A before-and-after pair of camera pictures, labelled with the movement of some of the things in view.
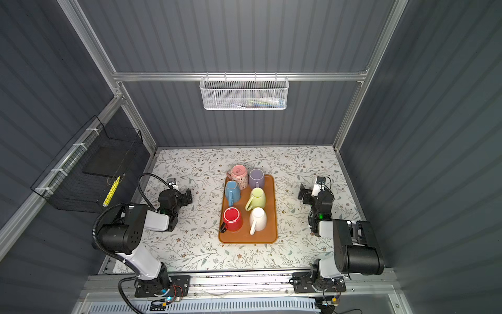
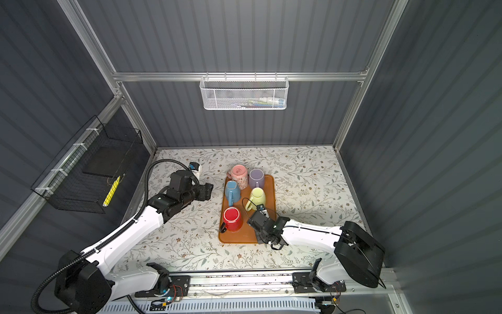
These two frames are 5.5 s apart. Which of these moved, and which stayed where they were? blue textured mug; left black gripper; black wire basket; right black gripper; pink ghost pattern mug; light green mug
Moved: right black gripper; left black gripper
Stayed: black wire basket; blue textured mug; light green mug; pink ghost pattern mug
